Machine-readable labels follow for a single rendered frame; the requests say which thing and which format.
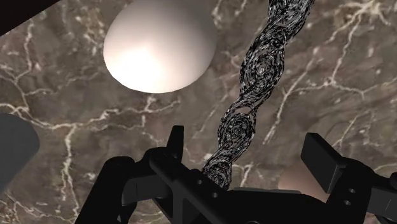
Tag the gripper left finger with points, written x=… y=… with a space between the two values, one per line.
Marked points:
x=173 y=186

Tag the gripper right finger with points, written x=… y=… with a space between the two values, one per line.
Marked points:
x=347 y=180

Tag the black white swirl twisted object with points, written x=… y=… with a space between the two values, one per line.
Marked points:
x=260 y=71

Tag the white egg-shaped object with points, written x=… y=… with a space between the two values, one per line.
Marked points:
x=158 y=46

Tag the grey rounded object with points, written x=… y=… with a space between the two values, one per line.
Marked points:
x=15 y=149

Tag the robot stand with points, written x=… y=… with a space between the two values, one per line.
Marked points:
x=15 y=11

